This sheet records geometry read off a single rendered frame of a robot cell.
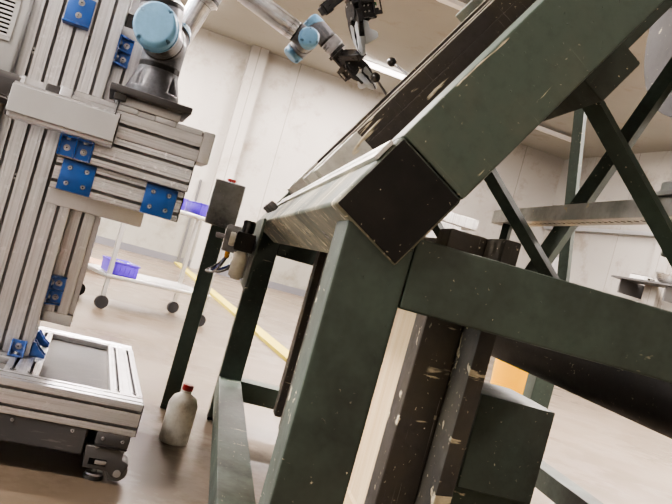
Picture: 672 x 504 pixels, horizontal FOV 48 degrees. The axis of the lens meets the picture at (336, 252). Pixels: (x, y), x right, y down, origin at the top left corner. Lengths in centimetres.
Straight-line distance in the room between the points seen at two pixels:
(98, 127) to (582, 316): 139
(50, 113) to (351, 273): 127
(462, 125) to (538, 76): 12
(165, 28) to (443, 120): 124
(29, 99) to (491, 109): 135
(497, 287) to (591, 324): 13
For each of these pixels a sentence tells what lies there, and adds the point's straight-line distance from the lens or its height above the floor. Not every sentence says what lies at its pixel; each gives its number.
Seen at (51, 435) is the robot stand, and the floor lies 10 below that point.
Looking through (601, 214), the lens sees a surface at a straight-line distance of 173.
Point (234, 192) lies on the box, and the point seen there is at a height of 89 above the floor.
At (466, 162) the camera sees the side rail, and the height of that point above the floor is 90.
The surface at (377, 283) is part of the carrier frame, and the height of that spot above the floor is 72.
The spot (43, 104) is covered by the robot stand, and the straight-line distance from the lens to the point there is 205.
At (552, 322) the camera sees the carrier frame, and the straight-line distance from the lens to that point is 99.
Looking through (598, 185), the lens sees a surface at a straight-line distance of 234.
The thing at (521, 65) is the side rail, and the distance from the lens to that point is 99.
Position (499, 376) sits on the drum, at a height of 28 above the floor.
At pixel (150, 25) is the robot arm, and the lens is 207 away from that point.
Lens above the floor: 73
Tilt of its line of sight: 1 degrees up
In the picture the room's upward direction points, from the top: 16 degrees clockwise
